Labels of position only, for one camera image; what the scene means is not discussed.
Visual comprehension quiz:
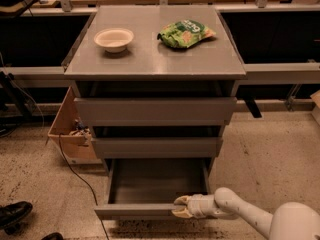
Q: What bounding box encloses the grey drawer cabinet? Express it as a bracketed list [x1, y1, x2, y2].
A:
[60, 5, 247, 176]

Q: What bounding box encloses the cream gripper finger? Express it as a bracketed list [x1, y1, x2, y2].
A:
[172, 208, 193, 219]
[174, 195, 190, 205]

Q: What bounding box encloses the grey drawer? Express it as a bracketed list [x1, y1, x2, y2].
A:
[95, 158, 210, 220]
[74, 97, 236, 126]
[92, 126, 222, 158]

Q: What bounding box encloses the wooden box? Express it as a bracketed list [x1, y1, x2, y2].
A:
[48, 87, 100, 164]

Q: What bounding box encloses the grey middle drawer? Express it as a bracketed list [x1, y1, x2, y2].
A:
[92, 126, 222, 158]

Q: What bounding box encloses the grey metal railing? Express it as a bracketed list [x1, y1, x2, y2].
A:
[2, 62, 320, 88]

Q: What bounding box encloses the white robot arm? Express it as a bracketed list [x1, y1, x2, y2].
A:
[172, 187, 320, 240]

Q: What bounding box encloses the white bowl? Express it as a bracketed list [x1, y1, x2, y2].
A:
[94, 28, 134, 53]

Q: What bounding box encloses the grey bottom drawer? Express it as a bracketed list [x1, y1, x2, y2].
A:
[95, 158, 210, 220]

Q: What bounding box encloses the black shoe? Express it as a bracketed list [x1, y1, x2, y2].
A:
[0, 201, 33, 235]
[41, 232, 64, 240]

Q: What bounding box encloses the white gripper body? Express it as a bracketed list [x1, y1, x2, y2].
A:
[186, 194, 219, 218]

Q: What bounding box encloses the black floor cable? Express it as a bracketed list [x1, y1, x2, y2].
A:
[57, 133, 110, 240]

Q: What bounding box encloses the grey top drawer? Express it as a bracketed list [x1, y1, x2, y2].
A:
[74, 97, 236, 126]

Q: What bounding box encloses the green chip bag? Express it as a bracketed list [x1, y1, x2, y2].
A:
[157, 19, 216, 49]

